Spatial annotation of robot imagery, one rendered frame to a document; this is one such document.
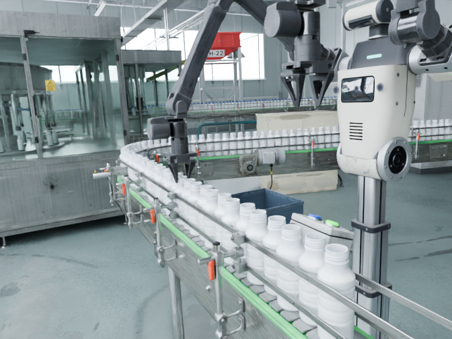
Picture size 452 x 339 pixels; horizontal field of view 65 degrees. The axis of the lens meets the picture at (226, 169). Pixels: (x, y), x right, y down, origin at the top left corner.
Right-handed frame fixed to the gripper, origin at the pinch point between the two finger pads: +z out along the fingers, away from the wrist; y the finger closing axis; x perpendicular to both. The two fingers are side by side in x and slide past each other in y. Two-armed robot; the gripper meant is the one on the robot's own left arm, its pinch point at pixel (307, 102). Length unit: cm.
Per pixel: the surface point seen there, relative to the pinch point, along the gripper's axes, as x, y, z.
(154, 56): 539, 125, -77
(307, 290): -21.1, -17.9, 32.5
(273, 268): -9.9, -17.4, 33.1
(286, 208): 56, 35, 47
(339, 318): -28.5, -17.4, 33.8
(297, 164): 154, 119, 52
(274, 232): -9.2, -16.6, 25.5
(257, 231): -4.0, -17.4, 26.9
